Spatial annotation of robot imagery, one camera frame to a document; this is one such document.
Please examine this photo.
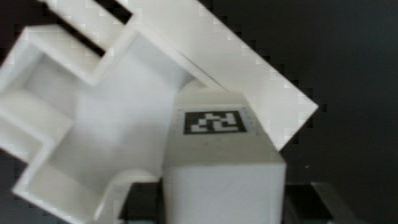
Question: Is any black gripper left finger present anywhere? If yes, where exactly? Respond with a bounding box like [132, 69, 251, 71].
[120, 182, 161, 224]

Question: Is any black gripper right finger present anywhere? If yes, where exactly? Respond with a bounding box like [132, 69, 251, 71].
[283, 182, 356, 224]

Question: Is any white tagged chair leg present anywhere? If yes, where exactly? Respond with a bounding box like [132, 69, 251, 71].
[164, 82, 287, 224]

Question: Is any white chair seat part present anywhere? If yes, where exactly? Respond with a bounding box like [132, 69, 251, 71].
[0, 0, 198, 224]

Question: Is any white fence frame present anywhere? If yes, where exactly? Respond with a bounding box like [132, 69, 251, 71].
[118, 0, 319, 149]

